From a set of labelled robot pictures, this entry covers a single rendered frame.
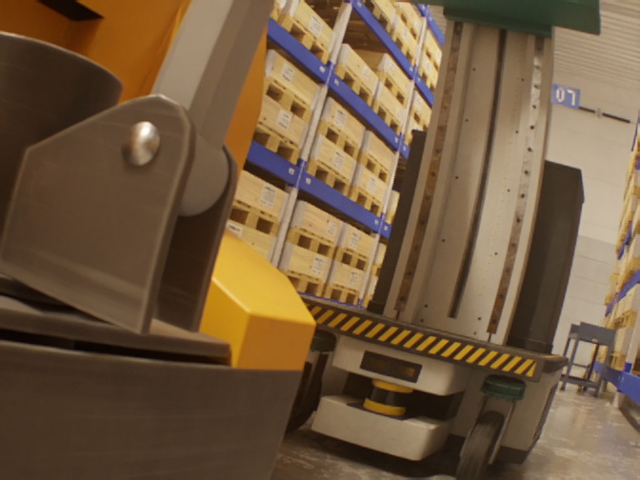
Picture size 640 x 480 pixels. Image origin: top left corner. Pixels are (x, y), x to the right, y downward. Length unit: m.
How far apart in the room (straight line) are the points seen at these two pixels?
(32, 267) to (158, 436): 0.17
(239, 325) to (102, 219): 0.21
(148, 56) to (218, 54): 0.29
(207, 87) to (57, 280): 0.13
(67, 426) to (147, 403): 0.08
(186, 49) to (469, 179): 1.36
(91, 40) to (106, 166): 0.27
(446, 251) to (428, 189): 0.16
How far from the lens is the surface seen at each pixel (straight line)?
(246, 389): 0.53
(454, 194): 1.67
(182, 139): 0.32
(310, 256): 5.63
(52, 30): 0.61
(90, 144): 0.34
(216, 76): 0.35
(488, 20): 1.75
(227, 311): 0.52
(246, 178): 4.60
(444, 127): 1.68
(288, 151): 5.09
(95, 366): 0.38
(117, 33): 0.60
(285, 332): 0.56
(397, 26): 6.79
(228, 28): 0.36
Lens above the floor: 0.35
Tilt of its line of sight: 3 degrees up
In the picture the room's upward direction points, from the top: 16 degrees clockwise
